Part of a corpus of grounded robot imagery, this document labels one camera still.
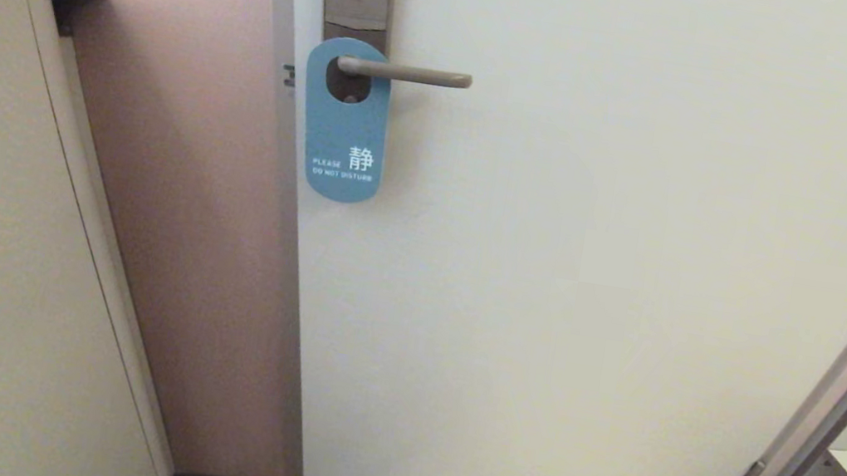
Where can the white door hanger sign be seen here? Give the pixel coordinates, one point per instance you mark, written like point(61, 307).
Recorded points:
point(342, 133)

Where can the white room door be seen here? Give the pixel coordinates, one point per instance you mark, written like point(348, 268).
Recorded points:
point(591, 297)

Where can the small dark door latch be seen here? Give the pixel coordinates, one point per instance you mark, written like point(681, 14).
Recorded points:
point(290, 75)

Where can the dark wall lamp shelf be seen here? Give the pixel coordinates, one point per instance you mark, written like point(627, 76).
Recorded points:
point(73, 1)

